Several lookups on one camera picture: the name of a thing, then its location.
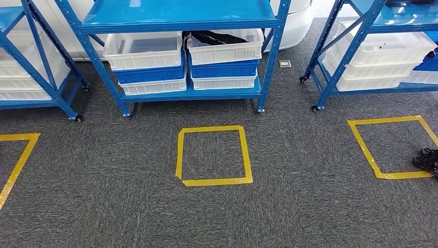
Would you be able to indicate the black ribbed plastic strip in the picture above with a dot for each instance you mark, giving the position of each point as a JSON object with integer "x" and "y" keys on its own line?
{"x": 212, "y": 37}

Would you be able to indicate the black part on shelf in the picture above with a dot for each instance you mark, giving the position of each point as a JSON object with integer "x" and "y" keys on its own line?
{"x": 410, "y": 2}

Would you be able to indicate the white plastic bin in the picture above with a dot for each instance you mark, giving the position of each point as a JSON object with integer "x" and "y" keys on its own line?
{"x": 369, "y": 80}
{"x": 13, "y": 84}
{"x": 386, "y": 51}
{"x": 10, "y": 65}
{"x": 222, "y": 83}
{"x": 20, "y": 95}
{"x": 154, "y": 87}
{"x": 226, "y": 54}
{"x": 143, "y": 60}
{"x": 422, "y": 78}

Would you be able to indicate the blue metal shelf rack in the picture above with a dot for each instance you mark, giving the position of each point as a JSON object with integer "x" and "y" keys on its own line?
{"x": 178, "y": 12}
{"x": 41, "y": 80}
{"x": 342, "y": 61}

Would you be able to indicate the grey floor outlet plate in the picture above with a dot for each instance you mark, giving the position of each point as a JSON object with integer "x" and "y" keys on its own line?
{"x": 285, "y": 63}

